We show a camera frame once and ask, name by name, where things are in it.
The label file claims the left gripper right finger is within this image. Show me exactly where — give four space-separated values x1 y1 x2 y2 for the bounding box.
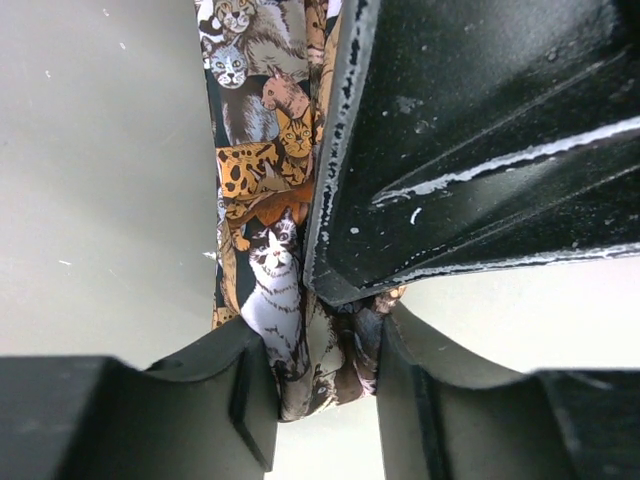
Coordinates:
376 306 639 479

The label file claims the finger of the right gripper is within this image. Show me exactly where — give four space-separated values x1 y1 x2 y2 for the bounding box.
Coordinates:
304 1 639 305

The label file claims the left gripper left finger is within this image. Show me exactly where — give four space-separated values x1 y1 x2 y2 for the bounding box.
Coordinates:
1 319 278 479

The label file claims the brown floral tie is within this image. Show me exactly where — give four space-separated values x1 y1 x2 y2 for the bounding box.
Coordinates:
195 0 403 422

